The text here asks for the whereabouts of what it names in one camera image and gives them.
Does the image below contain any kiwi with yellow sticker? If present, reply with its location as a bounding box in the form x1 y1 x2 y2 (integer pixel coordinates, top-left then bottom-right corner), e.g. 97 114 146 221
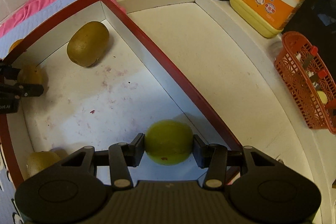
67 21 109 67

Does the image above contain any round brown fruit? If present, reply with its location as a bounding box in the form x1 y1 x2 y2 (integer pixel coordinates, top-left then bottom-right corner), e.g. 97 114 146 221
17 64 49 92

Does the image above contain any light blue quilted mat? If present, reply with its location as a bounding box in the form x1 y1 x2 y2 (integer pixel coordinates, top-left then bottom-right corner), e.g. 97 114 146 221
1 0 77 59

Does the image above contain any large right orange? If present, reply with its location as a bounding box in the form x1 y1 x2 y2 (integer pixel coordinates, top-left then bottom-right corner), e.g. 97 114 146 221
8 39 23 53

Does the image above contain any red white cardboard box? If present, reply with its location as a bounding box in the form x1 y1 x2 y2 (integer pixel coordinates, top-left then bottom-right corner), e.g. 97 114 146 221
1 0 242 187

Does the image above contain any plain brown kiwi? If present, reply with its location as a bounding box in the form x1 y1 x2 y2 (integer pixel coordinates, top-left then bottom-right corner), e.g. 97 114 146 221
27 151 61 177

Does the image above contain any red plastic basket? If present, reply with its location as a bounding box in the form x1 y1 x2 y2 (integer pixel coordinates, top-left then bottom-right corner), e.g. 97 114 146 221
274 31 335 134

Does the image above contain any green apple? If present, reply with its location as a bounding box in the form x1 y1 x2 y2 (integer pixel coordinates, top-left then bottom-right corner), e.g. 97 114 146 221
145 120 193 165

